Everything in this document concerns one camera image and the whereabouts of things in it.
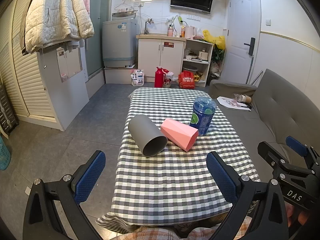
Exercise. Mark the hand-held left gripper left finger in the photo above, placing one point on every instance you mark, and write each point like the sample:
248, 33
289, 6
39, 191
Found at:
90, 177

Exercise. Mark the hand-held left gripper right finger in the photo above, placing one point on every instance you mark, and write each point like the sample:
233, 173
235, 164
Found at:
221, 177

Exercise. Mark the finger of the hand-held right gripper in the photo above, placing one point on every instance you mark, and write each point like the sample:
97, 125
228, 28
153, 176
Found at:
297, 145
271, 153

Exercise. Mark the pink faceted cup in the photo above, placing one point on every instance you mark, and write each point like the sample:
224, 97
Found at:
178, 133

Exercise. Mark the grey cup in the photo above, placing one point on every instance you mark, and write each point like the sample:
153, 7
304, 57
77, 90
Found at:
143, 132

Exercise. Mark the brown paper cup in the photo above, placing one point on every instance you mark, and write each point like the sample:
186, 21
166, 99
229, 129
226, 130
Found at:
247, 99

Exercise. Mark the clear plastic cup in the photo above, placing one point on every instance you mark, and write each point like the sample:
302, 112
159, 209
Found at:
237, 96

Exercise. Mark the person's right hand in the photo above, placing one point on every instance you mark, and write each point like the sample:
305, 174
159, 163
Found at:
300, 216

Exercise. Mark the grey sofa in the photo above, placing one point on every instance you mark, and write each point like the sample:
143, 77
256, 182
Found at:
272, 112

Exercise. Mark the grey checked tablecloth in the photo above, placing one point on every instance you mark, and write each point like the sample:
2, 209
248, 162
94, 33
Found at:
175, 180

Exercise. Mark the blue plastic bottle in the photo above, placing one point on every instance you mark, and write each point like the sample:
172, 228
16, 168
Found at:
202, 116

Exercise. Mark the white paper sheet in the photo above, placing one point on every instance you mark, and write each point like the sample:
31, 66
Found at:
228, 103

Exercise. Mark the white low cabinet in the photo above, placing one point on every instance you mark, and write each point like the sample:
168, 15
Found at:
67, 92

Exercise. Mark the turquoise plastic basket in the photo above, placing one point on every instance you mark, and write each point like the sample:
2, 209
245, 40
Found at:
4, 152

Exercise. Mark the red shopping bag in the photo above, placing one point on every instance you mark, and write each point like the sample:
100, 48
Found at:
186, 80

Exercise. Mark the black suitcase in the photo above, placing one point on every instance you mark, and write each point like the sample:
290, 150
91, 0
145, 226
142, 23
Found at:
7, 115

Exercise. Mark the white washing machine platform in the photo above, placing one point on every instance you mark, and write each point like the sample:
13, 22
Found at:
117, 75

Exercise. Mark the white open shelf unit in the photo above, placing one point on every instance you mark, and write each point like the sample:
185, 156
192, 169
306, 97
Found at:
210, 62

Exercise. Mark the white printed packet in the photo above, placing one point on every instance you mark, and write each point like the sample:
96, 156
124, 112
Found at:
137, 77

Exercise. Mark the white red plastic bag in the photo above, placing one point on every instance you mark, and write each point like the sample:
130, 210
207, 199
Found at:
170, 78

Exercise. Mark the green leafy vegetables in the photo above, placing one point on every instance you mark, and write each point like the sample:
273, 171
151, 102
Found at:
217, 55

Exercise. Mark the grey plastic basin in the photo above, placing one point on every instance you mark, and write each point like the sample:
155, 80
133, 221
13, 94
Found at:
190, 68

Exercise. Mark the red thermos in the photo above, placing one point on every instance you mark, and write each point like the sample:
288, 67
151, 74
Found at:
159, 77

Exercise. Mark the yellow plastic bag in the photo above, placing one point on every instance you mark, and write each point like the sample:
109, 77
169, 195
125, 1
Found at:
216, 40

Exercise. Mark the cream louvered wardrobe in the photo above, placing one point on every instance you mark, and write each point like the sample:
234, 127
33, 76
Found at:
17, 67

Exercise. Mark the white door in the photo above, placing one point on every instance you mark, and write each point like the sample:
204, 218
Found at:
240, 25

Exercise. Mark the white sink cabinet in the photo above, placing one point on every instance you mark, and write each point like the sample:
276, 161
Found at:
160, 57

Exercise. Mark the grey washing machine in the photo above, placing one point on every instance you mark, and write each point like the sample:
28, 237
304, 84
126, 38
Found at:
118, 42

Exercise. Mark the pink white electric kettle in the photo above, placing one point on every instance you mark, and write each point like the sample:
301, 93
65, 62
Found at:
190, 32

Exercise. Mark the orange bottle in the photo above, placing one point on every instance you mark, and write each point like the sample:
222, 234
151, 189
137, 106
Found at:
183, 32

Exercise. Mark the pink water bottle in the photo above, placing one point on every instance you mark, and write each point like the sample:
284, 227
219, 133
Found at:
170, 31

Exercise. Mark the metal faucet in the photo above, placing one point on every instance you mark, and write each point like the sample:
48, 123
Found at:
147, 25

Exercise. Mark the green power strip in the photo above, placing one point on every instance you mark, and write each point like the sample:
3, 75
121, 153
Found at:
178, 19

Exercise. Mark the cream quilted jacket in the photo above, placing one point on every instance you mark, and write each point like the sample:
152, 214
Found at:
55, 17

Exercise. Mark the grey wash basin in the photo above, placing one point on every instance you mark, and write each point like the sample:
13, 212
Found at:
123, 16

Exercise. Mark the frosted glass door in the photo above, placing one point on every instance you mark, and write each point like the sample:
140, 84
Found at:
97, 10

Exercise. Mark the pink towel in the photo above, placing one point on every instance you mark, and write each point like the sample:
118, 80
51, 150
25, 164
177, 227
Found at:
86, 1

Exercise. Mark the white light switch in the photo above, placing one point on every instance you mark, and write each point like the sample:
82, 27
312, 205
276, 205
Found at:
268, 22

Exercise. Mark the white wall outlet row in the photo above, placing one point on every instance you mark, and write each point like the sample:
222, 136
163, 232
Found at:
194, 17

